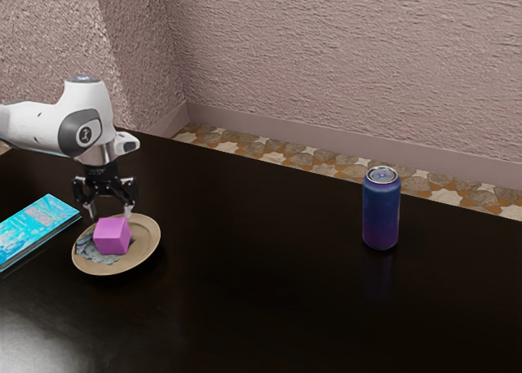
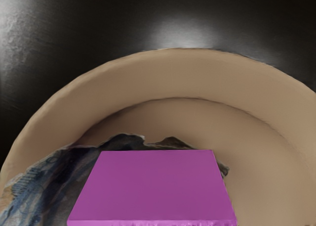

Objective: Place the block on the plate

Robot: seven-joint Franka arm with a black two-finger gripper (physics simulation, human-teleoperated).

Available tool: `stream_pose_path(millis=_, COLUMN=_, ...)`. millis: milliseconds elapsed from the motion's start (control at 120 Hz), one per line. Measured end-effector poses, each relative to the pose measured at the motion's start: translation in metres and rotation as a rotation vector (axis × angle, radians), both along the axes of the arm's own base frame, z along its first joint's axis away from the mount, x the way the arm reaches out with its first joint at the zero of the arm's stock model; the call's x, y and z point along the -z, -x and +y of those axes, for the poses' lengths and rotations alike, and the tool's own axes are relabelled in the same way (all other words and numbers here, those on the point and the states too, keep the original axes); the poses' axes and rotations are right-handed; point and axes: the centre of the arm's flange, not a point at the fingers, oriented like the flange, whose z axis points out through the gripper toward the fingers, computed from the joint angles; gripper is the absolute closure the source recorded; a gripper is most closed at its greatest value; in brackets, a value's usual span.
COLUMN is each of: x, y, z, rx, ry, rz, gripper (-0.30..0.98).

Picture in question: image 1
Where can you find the teal flat carton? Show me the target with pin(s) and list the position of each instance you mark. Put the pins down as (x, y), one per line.
(28, 228)

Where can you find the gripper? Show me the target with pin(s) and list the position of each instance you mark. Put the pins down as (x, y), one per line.
(102, 179)

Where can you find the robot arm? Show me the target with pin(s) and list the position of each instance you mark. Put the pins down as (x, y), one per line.
(49, 124)

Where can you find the purple cube block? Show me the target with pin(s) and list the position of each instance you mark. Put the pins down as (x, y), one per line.
(111, 235)

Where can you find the tan plate with blue centre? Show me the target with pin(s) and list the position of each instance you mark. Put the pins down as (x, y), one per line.
(142, 234)

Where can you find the blue purple drink can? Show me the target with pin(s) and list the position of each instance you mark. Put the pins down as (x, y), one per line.
(381, 210)

